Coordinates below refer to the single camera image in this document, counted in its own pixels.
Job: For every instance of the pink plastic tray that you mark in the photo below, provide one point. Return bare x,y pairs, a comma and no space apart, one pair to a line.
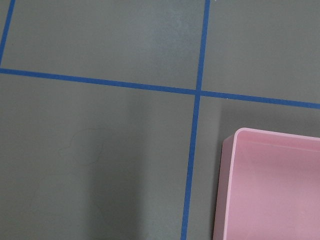
268,187

